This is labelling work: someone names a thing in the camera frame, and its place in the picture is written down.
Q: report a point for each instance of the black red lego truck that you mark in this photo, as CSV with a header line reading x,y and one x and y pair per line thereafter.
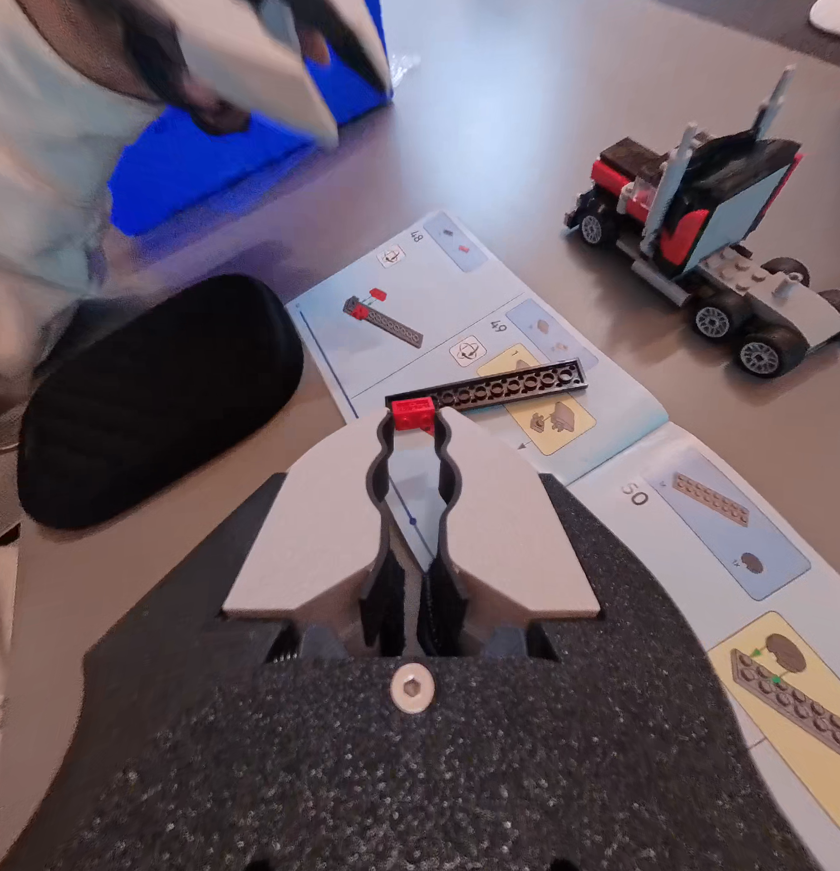
x,y
726,204

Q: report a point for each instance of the person's left hand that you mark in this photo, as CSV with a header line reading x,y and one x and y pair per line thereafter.
x,y
219,115

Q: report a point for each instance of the small red lego brick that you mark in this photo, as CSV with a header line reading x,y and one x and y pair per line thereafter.
x,y
413,414

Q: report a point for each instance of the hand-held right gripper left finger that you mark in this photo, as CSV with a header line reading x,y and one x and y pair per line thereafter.
x,y
311,544

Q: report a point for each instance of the long black lego plate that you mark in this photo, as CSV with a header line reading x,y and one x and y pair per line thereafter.
x,y
515,388

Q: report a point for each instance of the white round object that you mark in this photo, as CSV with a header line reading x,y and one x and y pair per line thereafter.
x,y
835,12

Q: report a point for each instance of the open lego instruction booklet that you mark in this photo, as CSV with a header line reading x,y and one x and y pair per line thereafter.
x,y
665,531

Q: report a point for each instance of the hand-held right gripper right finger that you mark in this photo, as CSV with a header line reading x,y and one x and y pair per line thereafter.
x,y
515,544

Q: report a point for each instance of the grey desk mat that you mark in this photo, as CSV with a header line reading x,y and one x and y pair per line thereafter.
x,y
733,17

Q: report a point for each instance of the large blue plastic bin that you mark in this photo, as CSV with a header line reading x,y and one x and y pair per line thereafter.
x,y
188,177

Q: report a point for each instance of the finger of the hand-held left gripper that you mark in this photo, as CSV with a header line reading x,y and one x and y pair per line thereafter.
x,y
365,41
256,61

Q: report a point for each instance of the clear plastic bag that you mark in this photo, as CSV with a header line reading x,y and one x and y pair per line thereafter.
x,y
403,68

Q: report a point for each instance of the black quilted wrist pad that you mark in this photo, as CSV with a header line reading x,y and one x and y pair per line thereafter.
x,y
154,401

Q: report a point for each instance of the person's left forearm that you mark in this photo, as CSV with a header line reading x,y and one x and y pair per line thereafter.
x,y
45,136

